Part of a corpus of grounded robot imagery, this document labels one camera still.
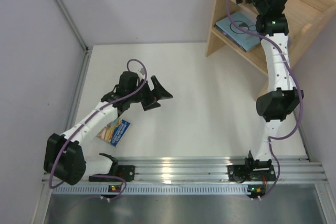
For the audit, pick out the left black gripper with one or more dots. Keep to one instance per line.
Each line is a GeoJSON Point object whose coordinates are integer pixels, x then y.
{"type": "Point", "coordinates": [149, 95]}

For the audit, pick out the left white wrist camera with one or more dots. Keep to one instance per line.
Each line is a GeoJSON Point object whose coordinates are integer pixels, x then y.
{"type": "Point", "coordinates": [141, 73]}

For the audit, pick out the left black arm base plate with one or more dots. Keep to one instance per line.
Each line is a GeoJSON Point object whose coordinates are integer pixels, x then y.
{"type": "Point", "coordinates": [127, 172]}

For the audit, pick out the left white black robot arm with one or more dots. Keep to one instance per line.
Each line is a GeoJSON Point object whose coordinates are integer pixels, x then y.
{"type": "Point", "coordinates": [64, 157]}

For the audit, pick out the dark purple galaxy book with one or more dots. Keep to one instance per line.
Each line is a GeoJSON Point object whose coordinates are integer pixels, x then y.
{"type": "Point", "coordinates": [229, 37]}

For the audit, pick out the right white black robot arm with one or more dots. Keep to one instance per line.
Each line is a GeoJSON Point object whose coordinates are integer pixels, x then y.
{"type": "Point", "coordinates": [283, 94]}

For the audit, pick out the perforated cable duct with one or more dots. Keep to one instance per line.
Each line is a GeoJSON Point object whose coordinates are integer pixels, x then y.
{"type": "Point", "coordinates": [164, 189]}

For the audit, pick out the light blue swan book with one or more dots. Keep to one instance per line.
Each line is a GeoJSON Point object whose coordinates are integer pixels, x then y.
{"type": "Point", "coordinates": [243, 22]}

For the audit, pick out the aluminium mounting rail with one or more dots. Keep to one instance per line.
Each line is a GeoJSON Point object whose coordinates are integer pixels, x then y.
{"type": "Point", "coordinates": [293, 170]}

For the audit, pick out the blue colourful picture book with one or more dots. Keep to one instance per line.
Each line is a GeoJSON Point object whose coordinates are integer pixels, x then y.
{"type": "Point", "coordinates": [114, 131]}

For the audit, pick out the wooden two-tier shelf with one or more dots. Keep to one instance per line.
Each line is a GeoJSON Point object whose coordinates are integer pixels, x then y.
{"type": "Point", "coordinates": [306, 19]}

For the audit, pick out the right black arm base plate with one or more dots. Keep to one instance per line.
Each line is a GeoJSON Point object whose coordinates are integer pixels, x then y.
{"type": "Point", "coordinates": [240, 174]}

